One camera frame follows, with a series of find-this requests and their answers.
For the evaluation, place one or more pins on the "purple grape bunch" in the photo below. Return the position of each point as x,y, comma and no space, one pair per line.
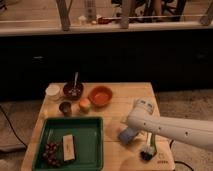
49,154

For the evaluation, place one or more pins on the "dark brown bowl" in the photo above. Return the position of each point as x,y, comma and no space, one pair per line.
67,90

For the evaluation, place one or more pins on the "orange green toy fruit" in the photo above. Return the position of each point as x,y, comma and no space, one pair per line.
84,105

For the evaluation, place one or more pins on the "green plastic tray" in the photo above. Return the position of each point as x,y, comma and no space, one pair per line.
88,144

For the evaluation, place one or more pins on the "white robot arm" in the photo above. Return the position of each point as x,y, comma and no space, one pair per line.
197,133

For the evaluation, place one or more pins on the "dark small cup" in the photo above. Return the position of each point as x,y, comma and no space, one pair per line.
65,108

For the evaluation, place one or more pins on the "blue sponge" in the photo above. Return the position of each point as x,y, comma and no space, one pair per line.
127,135

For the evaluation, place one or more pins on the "metal spoon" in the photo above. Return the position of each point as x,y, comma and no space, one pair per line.
74,91

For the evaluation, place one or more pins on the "white small cup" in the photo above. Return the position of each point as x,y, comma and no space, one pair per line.
53,91

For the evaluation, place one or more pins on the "green white dish brush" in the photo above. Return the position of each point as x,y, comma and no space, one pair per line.
149,149

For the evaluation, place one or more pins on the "beige rectangular block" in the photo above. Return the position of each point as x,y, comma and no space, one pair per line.
68,147

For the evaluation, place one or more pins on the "red bowl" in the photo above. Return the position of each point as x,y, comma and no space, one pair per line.
100,96

